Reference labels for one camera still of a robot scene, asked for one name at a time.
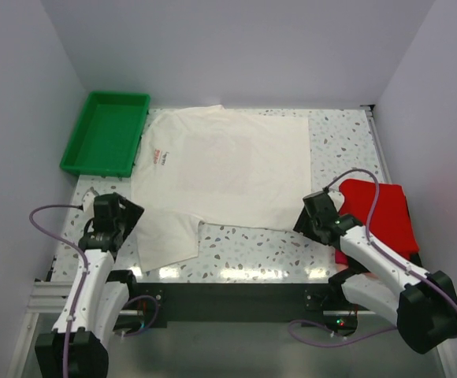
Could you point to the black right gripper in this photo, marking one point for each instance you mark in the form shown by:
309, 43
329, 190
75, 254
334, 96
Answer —
302, 223

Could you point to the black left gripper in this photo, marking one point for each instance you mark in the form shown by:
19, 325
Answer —
132, 213

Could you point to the white printed t shirt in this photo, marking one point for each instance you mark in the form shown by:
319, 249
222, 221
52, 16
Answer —
214, 165

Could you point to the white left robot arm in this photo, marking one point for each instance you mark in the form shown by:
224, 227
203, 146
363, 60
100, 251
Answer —
77, 345

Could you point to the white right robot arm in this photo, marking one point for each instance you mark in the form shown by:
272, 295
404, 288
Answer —
420, 304

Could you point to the green plastic tray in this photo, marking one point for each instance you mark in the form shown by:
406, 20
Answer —
105, 139

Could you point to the red folded t shirt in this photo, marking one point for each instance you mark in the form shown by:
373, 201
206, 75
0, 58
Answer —
391, 222

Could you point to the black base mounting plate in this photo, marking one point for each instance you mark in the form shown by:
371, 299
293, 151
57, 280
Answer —
239, 302

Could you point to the black folded t shirt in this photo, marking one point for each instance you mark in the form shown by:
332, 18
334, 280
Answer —
415, 261

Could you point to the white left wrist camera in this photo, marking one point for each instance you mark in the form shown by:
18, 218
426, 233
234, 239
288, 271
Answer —
88, 200

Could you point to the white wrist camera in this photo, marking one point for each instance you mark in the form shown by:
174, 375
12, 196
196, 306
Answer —
88, 200
337, 198

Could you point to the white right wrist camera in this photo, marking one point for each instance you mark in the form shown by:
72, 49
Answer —
337, 198

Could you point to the aluminium frame rail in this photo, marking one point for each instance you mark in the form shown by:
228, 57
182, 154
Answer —
48, 297

